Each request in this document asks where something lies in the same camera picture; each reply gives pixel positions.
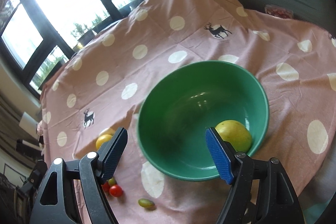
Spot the green bowl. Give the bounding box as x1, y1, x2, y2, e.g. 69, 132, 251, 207
137, 60, 269, 181

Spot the green-red small tomato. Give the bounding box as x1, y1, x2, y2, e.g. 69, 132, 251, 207
108, 177, 117, 187

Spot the pink polka dot tablecloth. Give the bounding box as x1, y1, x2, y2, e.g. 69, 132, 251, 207
41, 0, 335, 223

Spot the yellow lemon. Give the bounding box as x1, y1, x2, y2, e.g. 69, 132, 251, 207
96, 127, 116, 150

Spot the large yellow-green fruit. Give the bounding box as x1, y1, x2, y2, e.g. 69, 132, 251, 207
215, 120, 252, 152

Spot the red cherry tomato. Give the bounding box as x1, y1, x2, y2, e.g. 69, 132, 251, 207
109, 184, 123, 198

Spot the red tomato behind finger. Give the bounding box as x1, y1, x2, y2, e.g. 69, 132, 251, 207
102, 181, 110, 193

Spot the red patterned packet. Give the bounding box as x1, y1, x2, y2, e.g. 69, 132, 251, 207
265, 5, 294, 19

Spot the small green olive fruit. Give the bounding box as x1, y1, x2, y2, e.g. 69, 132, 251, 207
138, 198, 155, 209

